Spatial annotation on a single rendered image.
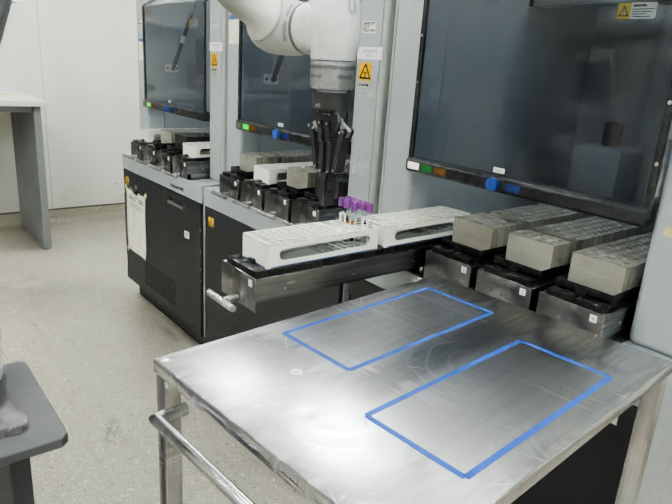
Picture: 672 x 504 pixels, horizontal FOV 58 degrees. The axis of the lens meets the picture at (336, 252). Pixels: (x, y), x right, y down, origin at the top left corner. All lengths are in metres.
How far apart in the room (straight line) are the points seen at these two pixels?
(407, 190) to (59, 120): 3.42
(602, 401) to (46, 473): 1.64
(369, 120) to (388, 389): 1.02
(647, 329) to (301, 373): 0.71
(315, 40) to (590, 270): 0.70
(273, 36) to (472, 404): 0.84
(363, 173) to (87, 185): 3.32
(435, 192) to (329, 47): 0.59
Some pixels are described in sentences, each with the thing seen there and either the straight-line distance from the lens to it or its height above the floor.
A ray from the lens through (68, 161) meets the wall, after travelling 4.72.
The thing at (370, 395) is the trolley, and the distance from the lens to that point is 0.77.
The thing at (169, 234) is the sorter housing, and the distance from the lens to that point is 2.68.
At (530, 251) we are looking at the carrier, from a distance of 1.34.
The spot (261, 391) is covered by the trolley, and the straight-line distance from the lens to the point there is 0.76.
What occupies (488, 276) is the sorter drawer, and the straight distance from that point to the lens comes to 1.32.
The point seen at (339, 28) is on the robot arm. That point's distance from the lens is 1.22.
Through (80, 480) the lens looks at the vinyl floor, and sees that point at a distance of 2.03.
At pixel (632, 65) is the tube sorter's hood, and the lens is 1.23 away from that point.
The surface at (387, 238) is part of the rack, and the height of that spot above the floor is 0.84.
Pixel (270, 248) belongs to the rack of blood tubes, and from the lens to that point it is 1.18.
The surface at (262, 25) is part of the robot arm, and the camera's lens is 1.30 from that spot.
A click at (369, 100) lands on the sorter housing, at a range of 1.67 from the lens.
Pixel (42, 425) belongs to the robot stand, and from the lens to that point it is 0.97.
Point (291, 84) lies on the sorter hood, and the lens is 1.94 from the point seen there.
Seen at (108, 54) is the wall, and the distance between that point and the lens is 4.74.
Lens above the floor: 1.21
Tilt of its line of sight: 17 degrees down
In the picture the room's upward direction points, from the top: 4 degrees clockwise
